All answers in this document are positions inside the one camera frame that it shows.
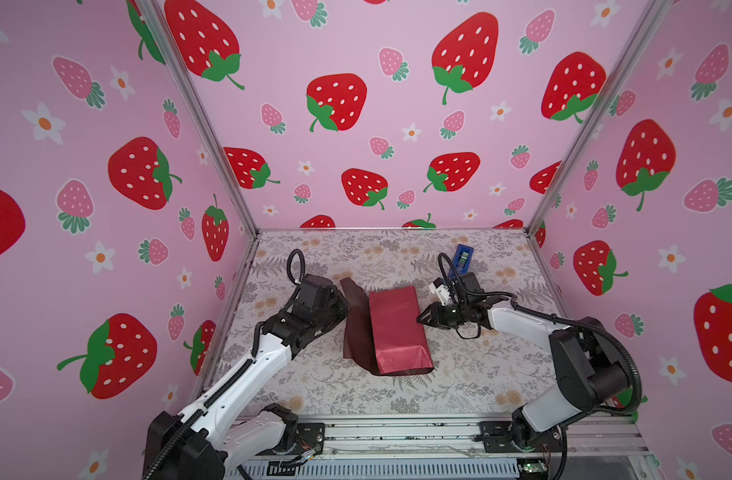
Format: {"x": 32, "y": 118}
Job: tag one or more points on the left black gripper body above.
{"x": 336, "y": 310}

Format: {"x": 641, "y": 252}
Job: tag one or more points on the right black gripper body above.
{"x": 452, "y": 314}

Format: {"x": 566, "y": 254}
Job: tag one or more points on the dark red wrapping paper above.
{"x": 382, "y": 333}

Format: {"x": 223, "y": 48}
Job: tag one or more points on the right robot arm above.
{"x": 594, "y": 371}

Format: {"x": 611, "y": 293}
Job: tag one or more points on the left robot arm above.
{"x": 204, "y": 441}

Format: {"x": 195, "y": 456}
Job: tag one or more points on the blue tape dispenser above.
{"x": 463, "y": 257}

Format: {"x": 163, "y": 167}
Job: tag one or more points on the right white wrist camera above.
{"x": 441, "y": 291}

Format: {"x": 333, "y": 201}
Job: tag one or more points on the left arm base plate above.
{"x": 308, "y": 436}

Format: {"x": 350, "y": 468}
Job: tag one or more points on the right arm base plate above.
{"x": 509, "y": 437}

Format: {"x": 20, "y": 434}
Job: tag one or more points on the aluminium rail frame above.
{"x": 444, "y": 447}

